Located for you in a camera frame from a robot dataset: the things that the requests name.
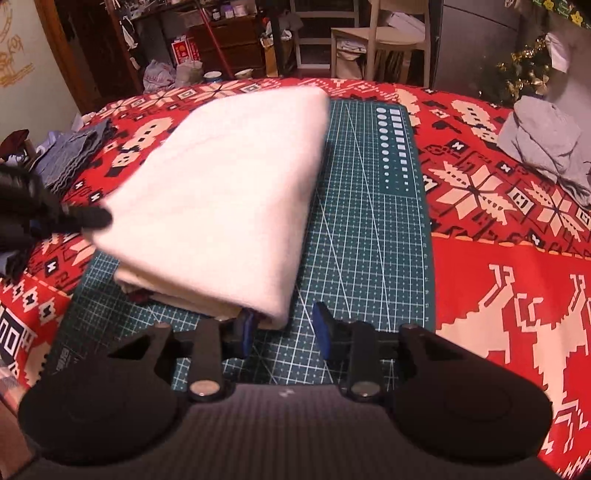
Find pile of dark clothes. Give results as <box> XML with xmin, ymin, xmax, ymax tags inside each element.
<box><xmin>0</xmin><ymin>129</ymin><xmax>38</xmax><ymax>162</ymax></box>

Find yellow paper bag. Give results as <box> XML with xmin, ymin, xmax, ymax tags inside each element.
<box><xmin>263</xmin><ymin>37</ymin><xmax>296</xmax><ymax>77</ymax></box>

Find cream chair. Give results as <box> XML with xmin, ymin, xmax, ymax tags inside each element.
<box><xmin>330</xmin><ymin>0</ymin><xmax>432</xmax><ymax>81</ymax></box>

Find white knit vest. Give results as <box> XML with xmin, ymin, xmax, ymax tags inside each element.
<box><xmin>85</xmin><ymin>85</ymin><xmax>331</xmax><ymax>330</ymax></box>

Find red broom handle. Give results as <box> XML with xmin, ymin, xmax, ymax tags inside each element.
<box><xmin>196</xmin><ymin>0</ymin><xmax>234</xmax><ymax>81</ymax></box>

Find white paper sheet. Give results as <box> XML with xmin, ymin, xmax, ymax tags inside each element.
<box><xmin>545</xmin><ymin>32</ymin><xmax>573</xmax><ymax>72</ymax></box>

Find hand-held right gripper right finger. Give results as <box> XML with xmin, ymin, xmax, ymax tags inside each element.
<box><xmin>311</xmin><ymin>302</ymin><xmax>462</xmax><ymax>401</ymax></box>

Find wooden drawer cabinet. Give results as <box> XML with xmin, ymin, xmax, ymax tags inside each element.
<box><xmin>187</xmin><ymin>16</ymin><xmax>269</xmax><ymax>77</ymax></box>

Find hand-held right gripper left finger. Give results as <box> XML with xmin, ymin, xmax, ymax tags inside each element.
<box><xmin>108</xmin><ymin>309</ymin><xmax>256</xmax><ymax>402</ymax></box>

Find small Christmas tree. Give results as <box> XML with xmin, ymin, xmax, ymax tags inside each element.
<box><xmin>478</xmin><ymin>37</ymin><xmax>555</xmax><ymax>107</ymax></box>

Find silver refrigerator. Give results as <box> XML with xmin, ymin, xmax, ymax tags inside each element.
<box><xmin>431</xmin><ymin>0</ymin><xmax>541</xmax><ymax>97</ymax></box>

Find red white box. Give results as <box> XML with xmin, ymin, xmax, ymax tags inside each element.
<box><xmin>172</xmin><ymin>37</ymin><xmax>201</xmax><ymax>65</ymax></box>

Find green Christmas wall banner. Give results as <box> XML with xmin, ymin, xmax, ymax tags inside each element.
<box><xmin>531</xmin><ymin>0</ymin><xmax>591</xmax><ymax>28</ymax></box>

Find red patterned blanket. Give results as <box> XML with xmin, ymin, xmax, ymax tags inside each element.
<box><xmin>0</xmin><ymin>76</ymin><xmax>591</xmax><ymax>472</ymax></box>

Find green cutting mat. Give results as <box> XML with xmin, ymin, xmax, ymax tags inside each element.
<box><xmin>44</xmin><ymin>99</ymin><xmax>437</xmax><ymax>386</ymax></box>

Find blue denim jeans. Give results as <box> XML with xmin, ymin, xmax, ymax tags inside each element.
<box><xmin>30</xmin><ymin>117</ymin><xmax>116</xmax><ymax>195</ymax></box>

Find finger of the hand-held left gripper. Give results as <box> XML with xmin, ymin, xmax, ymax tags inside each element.
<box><xmin>61</xmin><ymin>205</ymin><xmax>114</xmax><ymax>232</ymax></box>

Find white plastic bag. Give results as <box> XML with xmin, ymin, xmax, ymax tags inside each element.
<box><xmin>143</xmin><ymin>59</ymin><xmax>178</xmax><ymax>90</ymax></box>

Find grey sweater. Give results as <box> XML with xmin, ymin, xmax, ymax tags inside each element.
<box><xmin>498</xmin><ymin>96</ymin><xmax>591</xmax><ymax>208</ymax></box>

